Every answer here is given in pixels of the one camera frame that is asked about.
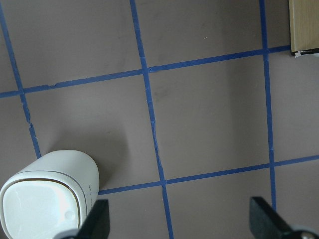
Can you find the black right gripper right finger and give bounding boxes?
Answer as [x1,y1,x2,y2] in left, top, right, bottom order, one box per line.
[249,197,294,239]

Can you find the white trash can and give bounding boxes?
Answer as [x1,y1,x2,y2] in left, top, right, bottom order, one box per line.
[0,150,99,239]

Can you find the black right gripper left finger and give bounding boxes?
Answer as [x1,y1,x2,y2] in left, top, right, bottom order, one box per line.
[76,199,110,239]

